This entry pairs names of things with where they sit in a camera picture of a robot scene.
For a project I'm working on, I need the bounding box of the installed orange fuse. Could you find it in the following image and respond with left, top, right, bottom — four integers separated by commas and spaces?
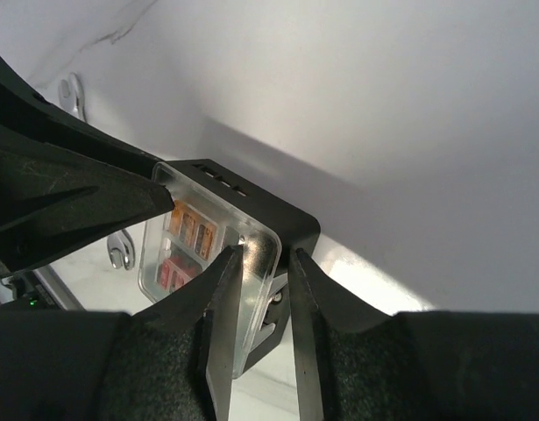
167, 200, 184, 236
179, 212, 196, 248

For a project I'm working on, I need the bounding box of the clear fuse box cover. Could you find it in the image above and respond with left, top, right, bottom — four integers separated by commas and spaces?
138, 160, 282, 378

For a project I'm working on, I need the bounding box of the orange blade fuse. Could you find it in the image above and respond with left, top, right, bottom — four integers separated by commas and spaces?
194, 223, 217, 260

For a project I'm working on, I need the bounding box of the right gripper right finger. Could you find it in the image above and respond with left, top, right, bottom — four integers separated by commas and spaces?
288, 249, 427, 420

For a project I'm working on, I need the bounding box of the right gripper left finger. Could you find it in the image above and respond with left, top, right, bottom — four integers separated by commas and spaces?
97, 246, 243, 420

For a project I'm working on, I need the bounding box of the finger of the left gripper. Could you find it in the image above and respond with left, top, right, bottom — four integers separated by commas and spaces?
0, 56, 160, 178
0, 147, 173, 275

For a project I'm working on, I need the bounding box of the red blade fuse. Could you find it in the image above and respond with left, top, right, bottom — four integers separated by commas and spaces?
169, 270, 188, 293
158, 263, 173, 291

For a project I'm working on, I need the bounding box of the black fuse box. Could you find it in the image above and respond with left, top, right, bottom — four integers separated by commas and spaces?
163, 157, 323, 374

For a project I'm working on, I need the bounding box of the silver combination wrench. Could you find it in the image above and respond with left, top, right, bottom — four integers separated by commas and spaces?
106, 229, 136, 271

